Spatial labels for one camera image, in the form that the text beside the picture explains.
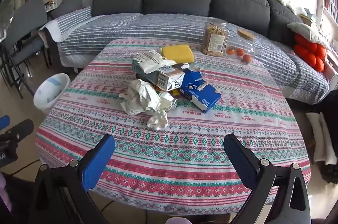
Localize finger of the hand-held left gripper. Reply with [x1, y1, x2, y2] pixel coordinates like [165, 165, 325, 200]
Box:
[0, 115, 10, 131]
[0, 119, 34, 141]

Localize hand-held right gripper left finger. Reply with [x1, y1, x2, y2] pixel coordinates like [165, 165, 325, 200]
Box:
[29, 134, 116, 224]

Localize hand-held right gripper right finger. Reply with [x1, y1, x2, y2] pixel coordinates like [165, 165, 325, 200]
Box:
[223, 133, 311, 224]

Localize white plastic bin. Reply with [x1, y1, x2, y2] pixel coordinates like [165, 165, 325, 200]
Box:
[33, 73, 71, 111]

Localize small white tissue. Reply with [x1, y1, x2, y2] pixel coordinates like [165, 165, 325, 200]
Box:
[146, 110, 169, 131]

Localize large white paper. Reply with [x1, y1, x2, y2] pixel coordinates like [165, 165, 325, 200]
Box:
[119, 79, 161, 116]

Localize blue carton with white flap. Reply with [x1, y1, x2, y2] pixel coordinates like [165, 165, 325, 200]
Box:
[180, 63, 204, 88]

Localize grey and white carton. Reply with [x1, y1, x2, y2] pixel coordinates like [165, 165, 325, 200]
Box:
[132, 59, 185, 91]

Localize white printed wrapper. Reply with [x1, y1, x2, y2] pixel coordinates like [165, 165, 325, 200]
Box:
[132, 50, 177, 74]

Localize yellow sponge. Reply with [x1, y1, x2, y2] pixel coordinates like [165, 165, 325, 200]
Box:
[162, 45, 195, 63]

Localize person's right forearm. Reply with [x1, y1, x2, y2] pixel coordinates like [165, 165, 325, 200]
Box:
[166, 217, 191, 224]

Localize person's left forearm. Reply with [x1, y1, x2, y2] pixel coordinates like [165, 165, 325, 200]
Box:
[0, 172, 12, 214]

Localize white floor cushions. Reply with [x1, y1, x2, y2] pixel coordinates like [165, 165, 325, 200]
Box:
[306, 112, 338, 165]

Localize grey covered chair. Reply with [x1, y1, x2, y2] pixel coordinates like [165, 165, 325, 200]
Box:
[0, 0, 49, 98]
[50, 0, 82, 20]

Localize clear snack jar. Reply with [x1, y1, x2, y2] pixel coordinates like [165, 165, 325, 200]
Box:
[201, 21, 229, 57]

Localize clear jar with wooden lid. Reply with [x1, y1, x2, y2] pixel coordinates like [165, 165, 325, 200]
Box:
[226, 29, 256, 65]

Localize orange pumpkin cushion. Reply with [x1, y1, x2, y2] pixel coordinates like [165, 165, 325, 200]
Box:
[293, 33, 326, 73]

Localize small bottles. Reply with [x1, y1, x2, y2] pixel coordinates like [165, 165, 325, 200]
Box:
[44, 0, 57, 12]

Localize white pillow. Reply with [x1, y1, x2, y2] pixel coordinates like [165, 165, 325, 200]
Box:
[286, 22, 330, 50]

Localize stack of books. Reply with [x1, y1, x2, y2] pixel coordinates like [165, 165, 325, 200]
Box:
[300, 8, 317, 27]

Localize white bookshelf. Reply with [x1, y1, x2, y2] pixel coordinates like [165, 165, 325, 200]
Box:
[317, 0, 338, 37]

